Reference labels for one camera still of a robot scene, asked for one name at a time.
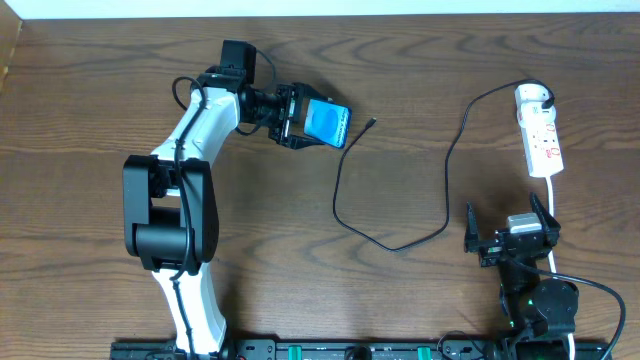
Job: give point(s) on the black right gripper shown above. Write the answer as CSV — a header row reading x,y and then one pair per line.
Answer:
x,y
507,243

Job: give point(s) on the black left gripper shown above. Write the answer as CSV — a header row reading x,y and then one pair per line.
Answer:
x,y
289,116

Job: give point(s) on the blue screen Galaxy smartphone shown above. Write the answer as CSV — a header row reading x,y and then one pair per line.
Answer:
x,y
327,122

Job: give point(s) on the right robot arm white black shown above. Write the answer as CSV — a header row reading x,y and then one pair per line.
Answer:
x,y
541,311

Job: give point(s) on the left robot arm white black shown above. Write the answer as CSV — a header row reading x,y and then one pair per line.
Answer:
x,y
171,221

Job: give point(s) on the white USB charger plug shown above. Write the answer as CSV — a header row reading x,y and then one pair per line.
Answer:
x,y
532,99

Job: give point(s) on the white power strip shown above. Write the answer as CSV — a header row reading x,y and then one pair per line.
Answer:
x,y
540,140

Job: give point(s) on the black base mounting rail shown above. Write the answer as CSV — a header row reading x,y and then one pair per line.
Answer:
x,y
267,349

